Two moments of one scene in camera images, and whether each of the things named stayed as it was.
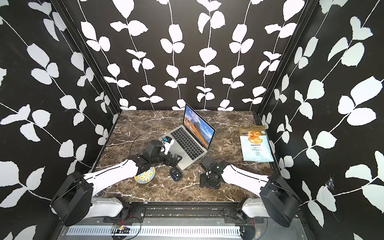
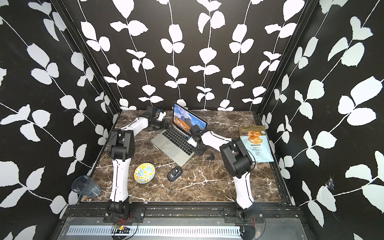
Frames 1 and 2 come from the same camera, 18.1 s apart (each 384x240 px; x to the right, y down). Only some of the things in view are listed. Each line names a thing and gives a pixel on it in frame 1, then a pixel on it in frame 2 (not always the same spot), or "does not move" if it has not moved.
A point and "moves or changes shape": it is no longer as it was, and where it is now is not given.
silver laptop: [191, 141] moves or changes shape
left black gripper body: [166, 158] to [159, 124]
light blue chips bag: [255, 144] does not move
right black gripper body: [207, 181] to [199, 150]
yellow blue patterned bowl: [145, 176] does not move
